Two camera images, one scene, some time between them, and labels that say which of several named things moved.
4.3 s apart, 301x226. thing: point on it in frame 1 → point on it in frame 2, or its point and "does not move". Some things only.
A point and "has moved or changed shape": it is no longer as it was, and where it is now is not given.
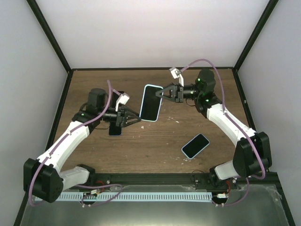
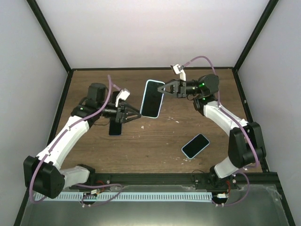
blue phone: x=114 y=130 does not move
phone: x=151 y=103 has moved or changed shape
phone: x=195 y=146 does not move
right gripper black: x=178 y=91 → x=181 y=89
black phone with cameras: x=115 y=95 does not move
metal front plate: x=248 y=205 does not move
